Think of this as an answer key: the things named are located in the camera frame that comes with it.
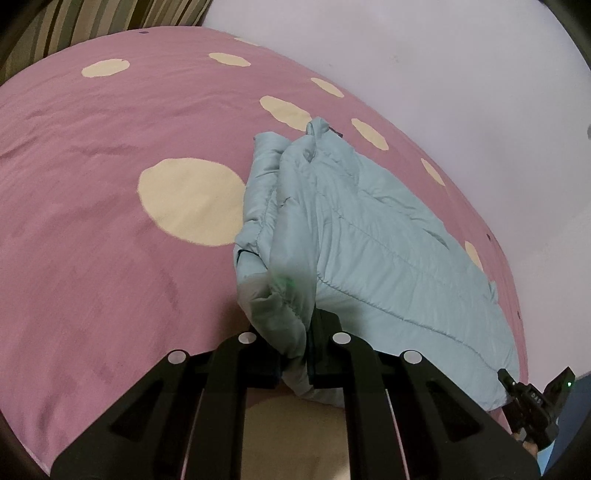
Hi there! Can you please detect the striped fabric headboard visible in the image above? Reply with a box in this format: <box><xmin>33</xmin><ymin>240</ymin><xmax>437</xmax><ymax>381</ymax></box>
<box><xmin>0</xmin><ymin>0</ymin><xmax>213</xmax><ymax>86</ymax></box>

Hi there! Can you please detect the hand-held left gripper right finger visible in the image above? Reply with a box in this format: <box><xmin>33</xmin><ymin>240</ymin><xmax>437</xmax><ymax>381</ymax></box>
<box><xmin>307</xmin><ymin>309</ymin><xmax>541</xmax><ymax>480</ymax></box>

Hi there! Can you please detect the light blue puffer jacket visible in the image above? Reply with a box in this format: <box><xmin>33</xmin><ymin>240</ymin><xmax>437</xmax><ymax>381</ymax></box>
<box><xmin>233</xmin><ymin>117</ymin><xmax>520</xmax><ymax>411</ymax></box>

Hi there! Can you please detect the pink polka dot bedsheet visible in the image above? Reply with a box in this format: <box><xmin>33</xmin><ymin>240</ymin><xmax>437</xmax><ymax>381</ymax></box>
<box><xmin>0</xmin><ymin>25</ymin><xmax>529</xmax><ymax>480</ymax></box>

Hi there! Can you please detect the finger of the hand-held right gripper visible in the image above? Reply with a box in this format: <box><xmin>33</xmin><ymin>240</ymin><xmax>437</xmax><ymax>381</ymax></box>
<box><xmin>498</xmin><ymin>369</ymin><xmax>522</xmax><ymax>398</ymax></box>

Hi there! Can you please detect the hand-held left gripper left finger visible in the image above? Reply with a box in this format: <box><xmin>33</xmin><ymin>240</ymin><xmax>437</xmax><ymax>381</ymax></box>
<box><xmin>50</xmin><ymin>331</ymin><xmax>282</xmax><ymax>480</ymax></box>

